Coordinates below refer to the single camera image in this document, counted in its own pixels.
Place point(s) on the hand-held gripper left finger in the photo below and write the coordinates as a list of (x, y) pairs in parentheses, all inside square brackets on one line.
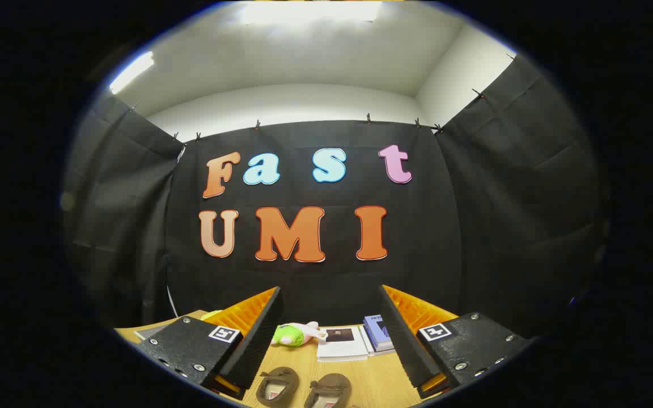
[(258, 340)]

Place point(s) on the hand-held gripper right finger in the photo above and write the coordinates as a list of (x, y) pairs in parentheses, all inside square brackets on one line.
[(406, 345)]

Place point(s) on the brown fuzzy shoe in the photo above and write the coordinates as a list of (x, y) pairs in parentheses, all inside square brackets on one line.
[(281, 375), (335, 382)]

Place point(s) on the cream fabric storage box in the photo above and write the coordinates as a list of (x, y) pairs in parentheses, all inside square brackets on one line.
[(153, 332)]

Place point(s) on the green and pink plush toy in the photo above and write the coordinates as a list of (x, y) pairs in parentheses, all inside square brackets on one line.
[(288, 335)]

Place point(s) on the blue cover book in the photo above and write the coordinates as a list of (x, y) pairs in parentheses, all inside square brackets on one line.
[(376, 331)]

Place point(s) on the book with blue spine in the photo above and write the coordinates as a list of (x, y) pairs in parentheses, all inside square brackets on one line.
[(369, 348)]

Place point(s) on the yellow plush ball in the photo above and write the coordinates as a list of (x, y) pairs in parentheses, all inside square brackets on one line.
[(211, 315)]

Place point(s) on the white book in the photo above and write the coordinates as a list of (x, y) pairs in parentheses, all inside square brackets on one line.
[(340, 348)]

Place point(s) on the black backdrop cloth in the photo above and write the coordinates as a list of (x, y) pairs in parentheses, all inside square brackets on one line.
[(445, 226)]

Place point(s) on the long ceiling tube light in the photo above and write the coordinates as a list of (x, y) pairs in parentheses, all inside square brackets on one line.
[(132, 72)]

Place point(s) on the wide ceiling light panel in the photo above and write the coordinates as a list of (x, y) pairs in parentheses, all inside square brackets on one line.
[(309, 11)]

